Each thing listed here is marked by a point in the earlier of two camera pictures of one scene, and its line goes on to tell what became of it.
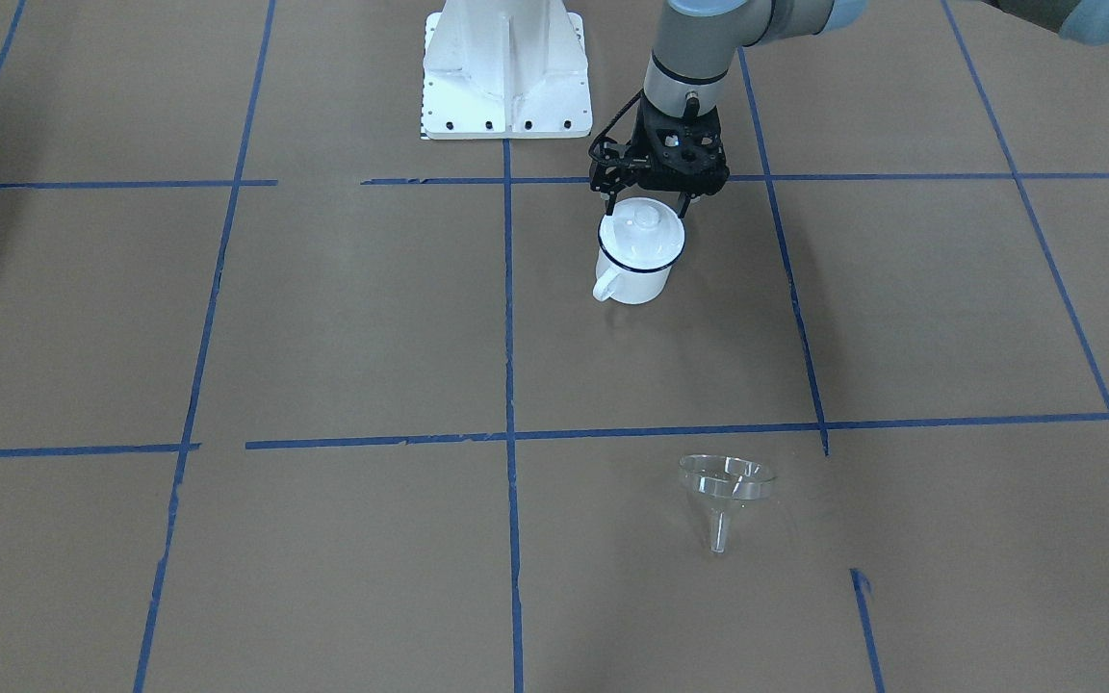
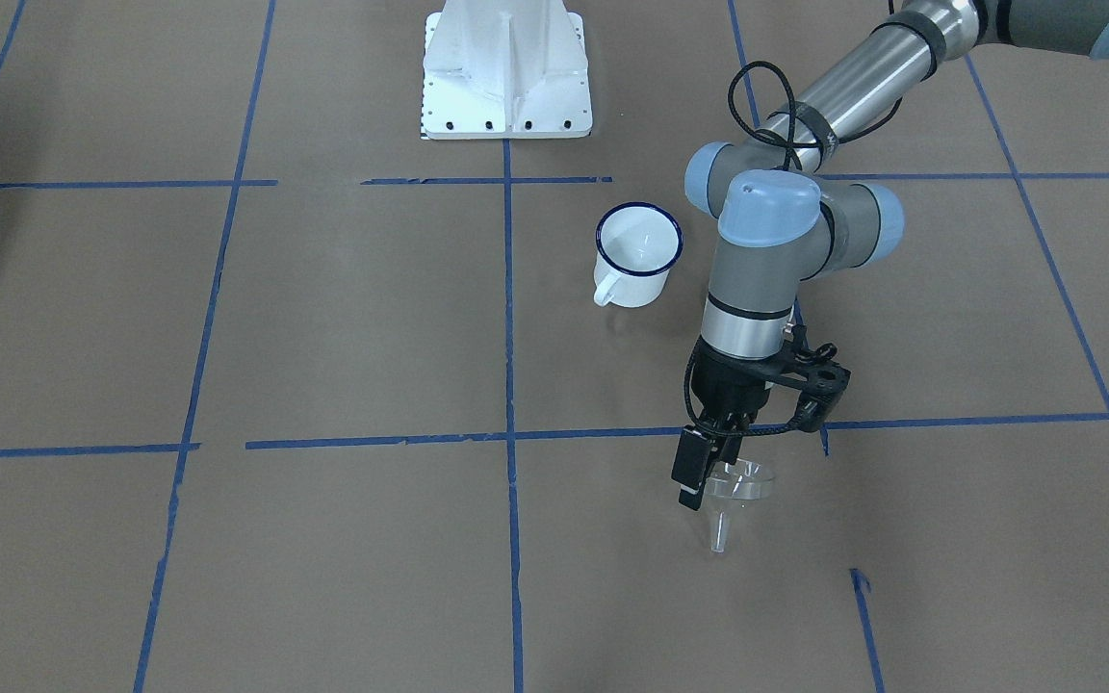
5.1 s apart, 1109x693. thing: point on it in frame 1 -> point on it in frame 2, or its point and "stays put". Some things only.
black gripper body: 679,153 -> 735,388
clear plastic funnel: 718,481 stays put
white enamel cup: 636,247 stays put
